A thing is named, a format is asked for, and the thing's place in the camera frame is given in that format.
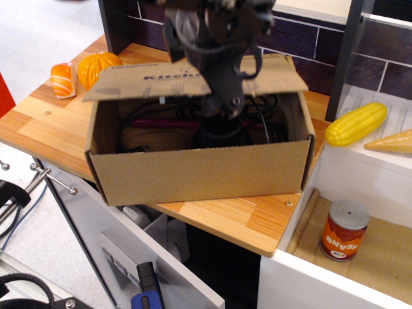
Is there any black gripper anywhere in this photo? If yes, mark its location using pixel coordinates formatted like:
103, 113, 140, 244
163, 9, 245, 119

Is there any brown cardboard box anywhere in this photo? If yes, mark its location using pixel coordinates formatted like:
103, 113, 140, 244
85, 53, 315, 206

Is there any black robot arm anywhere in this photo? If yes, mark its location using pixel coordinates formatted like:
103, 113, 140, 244
150, 1, 274, 120

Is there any black round stand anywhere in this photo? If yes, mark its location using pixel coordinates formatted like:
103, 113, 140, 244
191, 116, 253, 149

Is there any orange toy pumpkin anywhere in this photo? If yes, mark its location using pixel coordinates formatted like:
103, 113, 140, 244
77, 52, 123, 90

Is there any salmon sushi toy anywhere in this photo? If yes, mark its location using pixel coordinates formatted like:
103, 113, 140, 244
50, 62, 77, 99

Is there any yellow toy corn on sink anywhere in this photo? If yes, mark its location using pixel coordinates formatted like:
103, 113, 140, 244
325, 102, 388, 147

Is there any red object at edge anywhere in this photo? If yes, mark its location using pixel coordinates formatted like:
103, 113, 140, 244
0, 75, 15, 118

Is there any toy ice cream cone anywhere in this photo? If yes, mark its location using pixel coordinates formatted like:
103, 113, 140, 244
364, 129, 411, 154

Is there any orange beans can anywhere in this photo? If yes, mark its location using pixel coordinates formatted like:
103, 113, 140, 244
319, 198, 370, 261

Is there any metal table clamp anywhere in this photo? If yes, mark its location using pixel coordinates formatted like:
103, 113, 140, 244
1, 162, 78, 223

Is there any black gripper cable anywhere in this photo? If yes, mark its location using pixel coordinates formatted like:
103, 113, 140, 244
232, 44, 263, 80

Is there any blue cable on floor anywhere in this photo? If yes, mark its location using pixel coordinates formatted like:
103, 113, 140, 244
0, 183, 48, 252

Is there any black and blue tool handle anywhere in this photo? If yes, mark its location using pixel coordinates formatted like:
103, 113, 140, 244
131, 262, 165, 309

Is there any black braided hose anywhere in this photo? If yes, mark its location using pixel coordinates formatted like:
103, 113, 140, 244
0, 272, 55, 309

